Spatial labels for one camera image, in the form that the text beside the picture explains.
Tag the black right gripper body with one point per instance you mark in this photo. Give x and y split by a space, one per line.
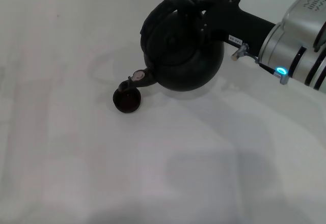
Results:
237 23

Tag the black round teapot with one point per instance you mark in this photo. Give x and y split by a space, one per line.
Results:
183 56

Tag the small dark teacup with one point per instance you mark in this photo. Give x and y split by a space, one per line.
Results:
127 103

